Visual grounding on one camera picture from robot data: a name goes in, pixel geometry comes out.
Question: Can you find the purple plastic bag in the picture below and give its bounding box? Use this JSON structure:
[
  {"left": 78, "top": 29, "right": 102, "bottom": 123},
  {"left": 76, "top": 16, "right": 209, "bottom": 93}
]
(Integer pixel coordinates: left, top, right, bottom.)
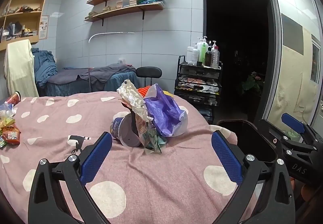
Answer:
[{"left": 144, "top": 83, "right": 189, "bottom": 138}]

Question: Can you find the red snack wrapper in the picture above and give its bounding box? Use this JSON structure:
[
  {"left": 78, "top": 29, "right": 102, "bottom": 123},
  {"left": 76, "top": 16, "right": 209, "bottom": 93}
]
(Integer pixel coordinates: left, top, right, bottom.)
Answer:
[{"left": 1, "top": 124, "right": 21, "bottom": 146}]

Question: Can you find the yellow green snack wrapper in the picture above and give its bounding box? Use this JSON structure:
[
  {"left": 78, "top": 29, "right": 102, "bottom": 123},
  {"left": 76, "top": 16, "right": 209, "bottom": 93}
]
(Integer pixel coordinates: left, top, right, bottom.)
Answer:
[{"left": 0, "top": 117, "right": 16, "bottom": 129}]

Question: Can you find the black mesh trolley cart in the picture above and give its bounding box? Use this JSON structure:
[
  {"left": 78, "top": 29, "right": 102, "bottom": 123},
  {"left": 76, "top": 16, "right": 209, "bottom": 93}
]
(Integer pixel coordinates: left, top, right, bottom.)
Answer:
[{"left": 174, "top": 55, "right": 223, "bottom": 123}]

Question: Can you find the cluster of toiletry bottles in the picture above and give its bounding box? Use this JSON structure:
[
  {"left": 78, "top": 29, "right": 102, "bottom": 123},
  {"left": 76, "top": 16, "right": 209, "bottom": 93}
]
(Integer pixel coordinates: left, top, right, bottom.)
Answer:
[{"left": 186, "top": 36, "right": 220, "bottom": 69}]

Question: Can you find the wall poster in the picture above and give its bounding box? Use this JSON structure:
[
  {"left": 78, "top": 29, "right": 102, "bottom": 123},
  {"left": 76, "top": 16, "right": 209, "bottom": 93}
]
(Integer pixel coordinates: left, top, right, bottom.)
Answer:
[{"left": 39, "top": 15, "right": 49, "bottom": 40}]

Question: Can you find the aluminium glass partition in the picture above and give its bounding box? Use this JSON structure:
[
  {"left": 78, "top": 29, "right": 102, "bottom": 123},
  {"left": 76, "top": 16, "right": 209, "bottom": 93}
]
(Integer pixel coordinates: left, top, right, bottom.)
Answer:
[{"left": 262, "top": 0, "right": 323, "bottom": 127}]

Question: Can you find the clear plastic wrapper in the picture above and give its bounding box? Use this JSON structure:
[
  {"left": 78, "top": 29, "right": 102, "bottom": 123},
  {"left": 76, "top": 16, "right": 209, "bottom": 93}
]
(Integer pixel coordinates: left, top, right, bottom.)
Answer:
[{"left": 0, "top": 101, "right": 17, "bottom": 120}]

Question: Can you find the blue skirted massage bed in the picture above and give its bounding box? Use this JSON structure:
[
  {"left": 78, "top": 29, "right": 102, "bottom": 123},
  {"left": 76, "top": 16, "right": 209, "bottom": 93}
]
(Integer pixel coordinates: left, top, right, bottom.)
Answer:
[{"left": 38, "top": 64, "right": 139, "bottom": 97}]

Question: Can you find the person's right hand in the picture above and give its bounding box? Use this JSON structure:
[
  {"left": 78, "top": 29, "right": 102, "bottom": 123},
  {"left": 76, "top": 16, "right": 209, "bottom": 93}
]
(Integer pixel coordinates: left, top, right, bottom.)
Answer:
[{"left": 293, "top": 181, "right": 323, "bottom": 203}]

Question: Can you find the blue cloth pile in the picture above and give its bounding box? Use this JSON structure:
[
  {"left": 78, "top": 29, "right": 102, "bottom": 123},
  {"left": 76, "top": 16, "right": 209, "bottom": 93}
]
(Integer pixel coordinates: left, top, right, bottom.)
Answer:
[{"left": 31, "top": 48, "right": 58, "bottom": 88}]

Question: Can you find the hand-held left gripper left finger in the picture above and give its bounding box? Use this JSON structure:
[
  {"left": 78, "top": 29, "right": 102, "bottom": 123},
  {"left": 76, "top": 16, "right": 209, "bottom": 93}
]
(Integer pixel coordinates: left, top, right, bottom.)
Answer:
[{"left": 28, "top": 132, "right": 113, "bottom": 224}]

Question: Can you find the black round stool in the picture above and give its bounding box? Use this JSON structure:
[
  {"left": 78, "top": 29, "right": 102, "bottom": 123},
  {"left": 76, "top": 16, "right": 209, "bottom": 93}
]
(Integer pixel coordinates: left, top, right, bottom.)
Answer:
[{"left": 136, "top": 67, "right": 162, "bottom": 87}]

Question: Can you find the purple paper cup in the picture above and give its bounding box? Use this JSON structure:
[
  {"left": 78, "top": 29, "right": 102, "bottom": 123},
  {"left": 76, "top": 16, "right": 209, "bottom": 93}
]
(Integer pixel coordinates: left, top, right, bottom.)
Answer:
[{"left": 110, "top": 115, "right": 144, "bottom": 147}]

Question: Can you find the pink polka-dot blanket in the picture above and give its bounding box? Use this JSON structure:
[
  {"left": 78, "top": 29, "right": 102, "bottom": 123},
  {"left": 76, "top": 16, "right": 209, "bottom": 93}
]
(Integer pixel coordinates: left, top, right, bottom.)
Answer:
[{"left": 0, "top": 91, "right": 253, "bottom": 224}]

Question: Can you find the green base water bottle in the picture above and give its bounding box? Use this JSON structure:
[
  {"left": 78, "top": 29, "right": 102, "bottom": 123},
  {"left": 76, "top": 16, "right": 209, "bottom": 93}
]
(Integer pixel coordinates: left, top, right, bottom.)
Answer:
[{"left": 286, "top": 130, "right": 301, "bottom": 143}]

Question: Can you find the black door frame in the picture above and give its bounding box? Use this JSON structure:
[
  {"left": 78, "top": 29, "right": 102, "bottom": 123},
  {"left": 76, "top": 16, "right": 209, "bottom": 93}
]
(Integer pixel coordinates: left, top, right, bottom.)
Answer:
[{"left": 202, "top": 0, "right": 282, "bottom": 123}]

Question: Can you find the white paper wrapper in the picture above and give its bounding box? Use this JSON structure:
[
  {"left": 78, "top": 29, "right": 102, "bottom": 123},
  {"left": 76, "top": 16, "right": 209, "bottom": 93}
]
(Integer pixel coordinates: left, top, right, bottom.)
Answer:
[{"left": 116, "top": 80, "right": 154, "bottom": 149}]

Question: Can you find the cream towel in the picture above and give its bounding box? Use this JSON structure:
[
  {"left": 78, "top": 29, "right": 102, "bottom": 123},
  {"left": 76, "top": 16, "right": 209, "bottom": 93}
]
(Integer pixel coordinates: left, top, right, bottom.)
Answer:
[{"left": 4, "top": 40, "right": 39, "bottom": 98}]

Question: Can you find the dark brown trash bin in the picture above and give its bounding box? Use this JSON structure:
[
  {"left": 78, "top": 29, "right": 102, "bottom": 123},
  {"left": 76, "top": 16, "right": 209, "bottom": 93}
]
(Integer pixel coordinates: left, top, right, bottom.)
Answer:
[{"left": 216, "top": 119, "right": 279, "bottom": 164}]

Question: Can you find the grey blanket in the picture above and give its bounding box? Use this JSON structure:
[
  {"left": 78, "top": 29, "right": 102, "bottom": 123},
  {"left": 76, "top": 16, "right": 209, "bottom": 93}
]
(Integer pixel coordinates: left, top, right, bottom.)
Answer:
[{"left": 57, "top": 63, "right": 137, "bottom": 83}]

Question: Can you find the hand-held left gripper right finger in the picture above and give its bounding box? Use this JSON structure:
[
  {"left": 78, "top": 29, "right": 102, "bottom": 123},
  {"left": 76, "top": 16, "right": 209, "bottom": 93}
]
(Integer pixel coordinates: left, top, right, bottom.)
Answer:
[{"left": 211, "top": 130, "right": 296, "bottom": 224}]

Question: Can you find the wooden wall cabinet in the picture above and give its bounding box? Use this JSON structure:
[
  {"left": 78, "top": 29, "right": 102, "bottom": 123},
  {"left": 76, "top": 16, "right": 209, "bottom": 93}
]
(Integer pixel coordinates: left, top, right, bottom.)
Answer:
[{"left": 0, "top": 0, "right": 48, "bottom": 51}]

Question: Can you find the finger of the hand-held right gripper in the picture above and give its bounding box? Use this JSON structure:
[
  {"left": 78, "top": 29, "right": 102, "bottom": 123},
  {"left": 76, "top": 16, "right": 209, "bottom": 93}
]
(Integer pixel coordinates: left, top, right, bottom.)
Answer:
[
  {"left": 281, "top": 112, "right": 323, "bottom": 144},
  {"left": 257, "top": 118, "right": 319, "bottom": 157}
]

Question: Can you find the orange foam fruit net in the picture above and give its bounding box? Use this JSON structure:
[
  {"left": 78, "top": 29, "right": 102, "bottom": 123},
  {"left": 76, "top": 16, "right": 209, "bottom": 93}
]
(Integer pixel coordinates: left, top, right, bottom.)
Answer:
[{"left": 137, "top": 86, "right": 152, "bottom": 98}]

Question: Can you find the potted green plant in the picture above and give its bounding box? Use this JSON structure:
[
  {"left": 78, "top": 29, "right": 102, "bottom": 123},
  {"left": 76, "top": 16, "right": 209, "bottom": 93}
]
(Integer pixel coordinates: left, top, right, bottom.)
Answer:
[{"left": 240, "top": 71, "right": 265, "bottom": 96}]

